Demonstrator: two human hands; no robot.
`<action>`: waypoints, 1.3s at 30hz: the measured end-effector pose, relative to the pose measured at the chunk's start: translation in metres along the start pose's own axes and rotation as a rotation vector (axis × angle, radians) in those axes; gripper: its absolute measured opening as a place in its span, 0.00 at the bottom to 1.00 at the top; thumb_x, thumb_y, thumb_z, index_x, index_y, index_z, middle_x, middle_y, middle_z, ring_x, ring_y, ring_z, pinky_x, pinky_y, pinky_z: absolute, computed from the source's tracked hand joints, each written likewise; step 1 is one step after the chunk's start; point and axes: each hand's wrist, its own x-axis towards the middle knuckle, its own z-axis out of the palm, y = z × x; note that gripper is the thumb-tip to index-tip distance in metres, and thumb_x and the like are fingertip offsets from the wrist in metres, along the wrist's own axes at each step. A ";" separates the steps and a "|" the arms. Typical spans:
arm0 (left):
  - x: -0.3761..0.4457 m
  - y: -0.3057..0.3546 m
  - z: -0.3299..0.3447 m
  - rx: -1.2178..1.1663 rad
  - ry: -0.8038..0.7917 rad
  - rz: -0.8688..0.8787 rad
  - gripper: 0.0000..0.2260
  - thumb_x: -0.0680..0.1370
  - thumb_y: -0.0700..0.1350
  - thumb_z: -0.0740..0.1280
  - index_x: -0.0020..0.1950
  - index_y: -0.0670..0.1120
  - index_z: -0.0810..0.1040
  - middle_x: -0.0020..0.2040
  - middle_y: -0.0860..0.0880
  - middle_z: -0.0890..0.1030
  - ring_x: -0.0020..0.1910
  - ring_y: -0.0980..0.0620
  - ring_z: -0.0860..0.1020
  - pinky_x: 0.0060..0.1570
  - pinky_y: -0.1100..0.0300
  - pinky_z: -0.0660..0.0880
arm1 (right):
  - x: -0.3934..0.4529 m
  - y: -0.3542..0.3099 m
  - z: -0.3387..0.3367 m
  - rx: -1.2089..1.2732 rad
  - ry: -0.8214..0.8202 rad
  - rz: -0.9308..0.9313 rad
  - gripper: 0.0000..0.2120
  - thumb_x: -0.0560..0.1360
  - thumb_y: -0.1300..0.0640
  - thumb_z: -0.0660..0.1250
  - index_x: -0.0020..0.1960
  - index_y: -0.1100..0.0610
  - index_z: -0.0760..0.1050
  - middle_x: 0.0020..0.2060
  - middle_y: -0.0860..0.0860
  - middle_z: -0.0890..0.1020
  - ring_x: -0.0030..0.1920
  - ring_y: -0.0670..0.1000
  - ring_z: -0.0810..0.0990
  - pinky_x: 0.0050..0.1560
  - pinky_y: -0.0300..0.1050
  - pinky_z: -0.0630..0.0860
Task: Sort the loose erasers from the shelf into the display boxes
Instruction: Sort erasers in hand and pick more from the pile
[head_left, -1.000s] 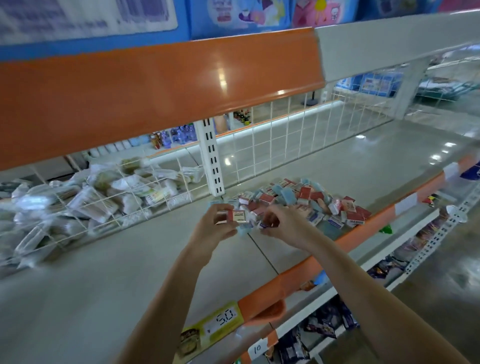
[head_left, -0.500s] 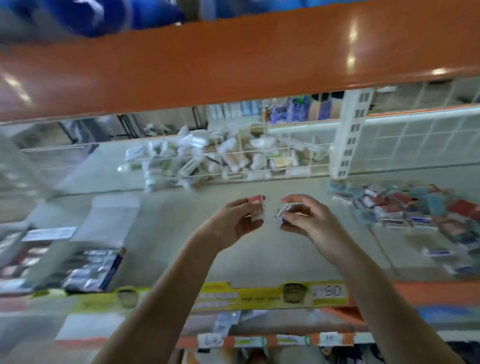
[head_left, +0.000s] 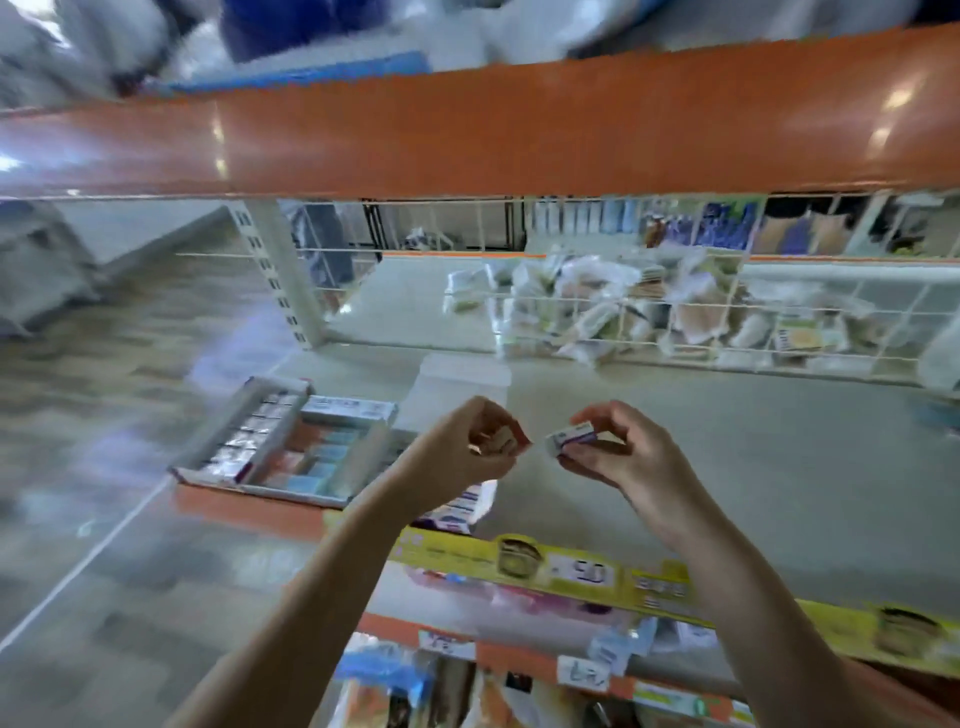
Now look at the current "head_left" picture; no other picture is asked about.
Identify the person's left hand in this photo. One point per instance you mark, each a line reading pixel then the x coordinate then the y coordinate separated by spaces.
pixel 443 458

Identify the person's right hand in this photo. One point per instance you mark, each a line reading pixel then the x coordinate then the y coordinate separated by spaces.
pixel 645 468

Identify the grey white small box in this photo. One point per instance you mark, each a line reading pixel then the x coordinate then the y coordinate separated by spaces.
pixel 572 437
pixel 500 440

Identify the blue white eraser box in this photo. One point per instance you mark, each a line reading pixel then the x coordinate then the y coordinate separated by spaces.
pixel 443 383

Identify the box of pink-blue erasers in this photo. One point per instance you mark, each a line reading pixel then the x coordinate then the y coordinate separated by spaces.
pixel 338 443

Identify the red eraser display box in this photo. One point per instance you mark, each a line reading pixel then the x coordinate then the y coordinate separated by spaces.
pixel 240 435

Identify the person's right forearm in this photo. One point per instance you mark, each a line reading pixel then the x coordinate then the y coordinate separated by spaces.
pixel 795 630

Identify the person's left forearm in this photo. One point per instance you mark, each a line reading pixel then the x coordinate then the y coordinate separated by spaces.
pixel 285 630

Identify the white orange metal shelf unit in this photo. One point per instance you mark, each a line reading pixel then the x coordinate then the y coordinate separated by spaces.
pixel 450 143

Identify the yellow price label strip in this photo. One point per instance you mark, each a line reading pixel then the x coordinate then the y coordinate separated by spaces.
pixel 600 573

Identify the pile of white packets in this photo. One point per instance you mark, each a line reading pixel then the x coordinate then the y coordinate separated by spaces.
pixel 675 308

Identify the blue orange snack packet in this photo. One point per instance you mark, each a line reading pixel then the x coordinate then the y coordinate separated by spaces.
pixel 383 690

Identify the row of blue bottles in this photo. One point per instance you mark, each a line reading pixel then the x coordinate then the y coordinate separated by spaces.
pixel 660 222

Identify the row of blue packages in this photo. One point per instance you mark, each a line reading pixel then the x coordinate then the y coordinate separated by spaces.
pixel 300 38

